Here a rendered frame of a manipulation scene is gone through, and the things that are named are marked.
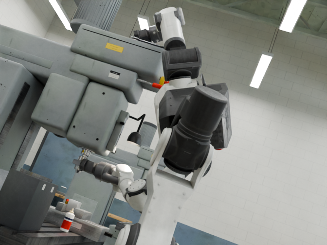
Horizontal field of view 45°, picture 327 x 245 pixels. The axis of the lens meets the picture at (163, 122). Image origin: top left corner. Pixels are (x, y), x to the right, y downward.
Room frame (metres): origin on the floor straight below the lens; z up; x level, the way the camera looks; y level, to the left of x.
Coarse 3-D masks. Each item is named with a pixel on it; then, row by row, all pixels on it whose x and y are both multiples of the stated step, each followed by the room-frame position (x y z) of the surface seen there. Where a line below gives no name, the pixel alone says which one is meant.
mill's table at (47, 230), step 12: (0, 228) 1.40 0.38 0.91; (48, 228) 1.81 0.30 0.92; (0, 240) 1.40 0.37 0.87; (12, 240) 1.40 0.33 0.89; (24, 240) 1.39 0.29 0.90; (36, 240) 1.47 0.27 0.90; (48, 240) 1.59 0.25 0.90; (60, 240) 1.73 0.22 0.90; (72, 240) 1.90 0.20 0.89; (84, 240) 2.11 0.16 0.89
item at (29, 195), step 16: (16, 176) 1.44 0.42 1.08; (32, 176) 1.44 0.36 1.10; (0, 192) 1.45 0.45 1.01; (16, 192) 1.44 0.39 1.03; (32, 192) 1.43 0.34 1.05; (48, 192) 1.57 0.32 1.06; (0, 208) 1.44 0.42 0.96; (16, 208) 1.44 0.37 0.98; (32, 208) 1.47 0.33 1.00; (48, 208) 1.64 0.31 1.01; (16, 224) 1.44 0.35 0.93; (32, 224) 1.54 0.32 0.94
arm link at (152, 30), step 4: (152, 28) 1.87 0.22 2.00; (136, 32) 1.89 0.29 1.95; (140, 32) 1.90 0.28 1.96; (144, 32) 1.89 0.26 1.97; (148, 32) 1.90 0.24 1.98; (152, 32) 1.87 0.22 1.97; (156, 32) 1.86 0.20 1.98; (136, 36) 1.89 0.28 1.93; (140, 36) 1.89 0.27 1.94; (144, 36) 1.89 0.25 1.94; (148, 36) 1.89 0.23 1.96; (152, 36) 1.88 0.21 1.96; (156, 36) 1.88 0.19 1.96; (148, 40) 1.92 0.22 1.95; (152, 40) 1.90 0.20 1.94; (156, 40) 1.90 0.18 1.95; (160, 40) 1.90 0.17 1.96
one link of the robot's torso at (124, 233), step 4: (124, 228) 1.30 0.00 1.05; (128, 228) 1.27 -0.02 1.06; (120, 232) 1.30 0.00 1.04; (124, 232) 1.28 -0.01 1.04; (128, 232) 1.26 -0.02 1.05; (120, 236) 1.27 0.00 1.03; (124, 236) 1.26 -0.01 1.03; (116, 240) 1.33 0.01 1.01; (120, 240) 1.26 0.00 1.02; (124, 240) 1.25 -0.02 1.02; (116, 244) 1.28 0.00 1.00; (120, 244) 1.26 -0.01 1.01; (124, 244) 1.25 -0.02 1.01
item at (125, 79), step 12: (84, 60) 1.86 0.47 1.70; (96, 60) 1.86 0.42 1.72; (84, 72) 1.86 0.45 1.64; (96, 72) 1.85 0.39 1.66; (108, 72) 1.84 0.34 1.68; (120, 72) 1.83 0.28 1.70; (132, 72) 1.82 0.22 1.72; (108, 84) 1.85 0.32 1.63; (120, 84) 1.83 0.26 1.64; (132, 84) 1.82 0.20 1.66; (132, 96) 1.92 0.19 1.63
